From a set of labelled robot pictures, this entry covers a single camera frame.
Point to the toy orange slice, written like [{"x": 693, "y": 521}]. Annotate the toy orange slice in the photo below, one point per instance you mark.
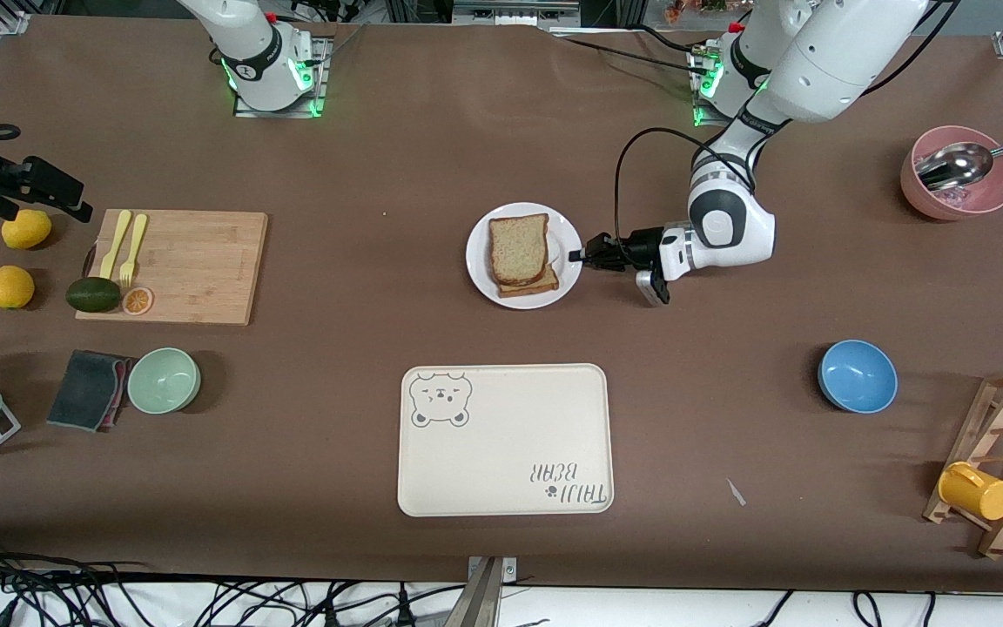
[{"x": 137, "y": 301}]

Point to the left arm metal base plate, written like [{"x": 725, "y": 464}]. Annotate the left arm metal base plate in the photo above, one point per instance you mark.
[{"x": 706, "y": 122}]

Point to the brown bread slice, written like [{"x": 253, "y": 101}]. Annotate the brown bread slice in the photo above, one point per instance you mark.
[
  {"x": 545, "y": 283},
  {"x": 519, "y": 248}
]

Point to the small white tape scrap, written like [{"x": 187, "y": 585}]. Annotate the small white tape scrap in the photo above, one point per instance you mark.
[{"x": 737, "y": 494}]

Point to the yellow plastic fork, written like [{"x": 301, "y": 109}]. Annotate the yellow plastic fork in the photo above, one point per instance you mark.
[{"x": 136, "y": 239}]

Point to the yellow plastic knife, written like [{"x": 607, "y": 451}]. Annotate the yellow plastic knife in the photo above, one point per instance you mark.
[{"x": 118, "y": 235}]

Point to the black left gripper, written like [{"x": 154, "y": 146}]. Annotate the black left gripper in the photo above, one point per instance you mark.
[{"x": 638, "y": 246}]

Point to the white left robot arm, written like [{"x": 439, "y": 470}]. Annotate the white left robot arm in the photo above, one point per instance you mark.
[{"x": 832, "y": 61}]

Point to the white round plate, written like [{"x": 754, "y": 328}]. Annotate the white round plate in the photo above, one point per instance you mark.
[{"x": 480, "y": 261}]

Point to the orange pink artificial flowers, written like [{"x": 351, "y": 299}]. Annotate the orange pink artificial flowers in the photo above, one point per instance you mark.
[{"x": 684, "y": 10}]

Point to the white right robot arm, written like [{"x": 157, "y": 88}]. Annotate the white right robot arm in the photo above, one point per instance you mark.
[{"x": 258, "y": 61}]

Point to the dark green avocado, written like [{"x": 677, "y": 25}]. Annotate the dark green avocado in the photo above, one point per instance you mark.
[{"x": 94, "y": 294}]

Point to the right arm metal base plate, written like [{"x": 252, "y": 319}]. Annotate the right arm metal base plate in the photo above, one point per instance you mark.
[{"x": 279, "y": 113}]

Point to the wooden mug rack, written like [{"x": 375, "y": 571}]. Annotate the wooden mug rack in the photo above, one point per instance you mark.
[{"x": 992, "y": 424}]

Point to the yellow lemon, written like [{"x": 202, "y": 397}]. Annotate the yellow lemon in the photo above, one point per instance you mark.
[
  {"x": 27, "y": 231},
  {"x": 10, "y": 287}
]

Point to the silver metal scoop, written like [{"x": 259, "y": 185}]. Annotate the silver metal scoop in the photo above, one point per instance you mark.
[{"x": 954, "y": 165}]

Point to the yellow mug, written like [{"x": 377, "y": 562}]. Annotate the yellow mug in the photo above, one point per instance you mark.
[{"x": 976, "y": 495}]

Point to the wooden cutting board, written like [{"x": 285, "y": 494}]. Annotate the wooden cutting board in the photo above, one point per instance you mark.
[{"x": 197, "y": 261}]

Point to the pink bowl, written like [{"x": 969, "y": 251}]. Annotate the pink bowl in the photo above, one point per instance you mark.
[{"x": 993, "y": 196}]

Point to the dark grey folded cloth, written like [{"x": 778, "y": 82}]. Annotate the dark grey folded cloth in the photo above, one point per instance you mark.
[{"x": 84, "y": 387}]

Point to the mint green bowl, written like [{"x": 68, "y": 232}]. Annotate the mint green bowl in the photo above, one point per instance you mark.
[{"x": 164, "y": 380}]

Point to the metal table edge bracket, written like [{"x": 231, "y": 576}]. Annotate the metal table edge bracket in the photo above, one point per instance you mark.
[{"x": 480, "y": 601}]

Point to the cream bear print tray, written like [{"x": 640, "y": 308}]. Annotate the cream bear print tray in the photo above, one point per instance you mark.
[{"x": 510, "y": 444}]

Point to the blue bowl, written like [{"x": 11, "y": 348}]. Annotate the blue bowl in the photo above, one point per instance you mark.
[{"x": 858, "y": 376}]

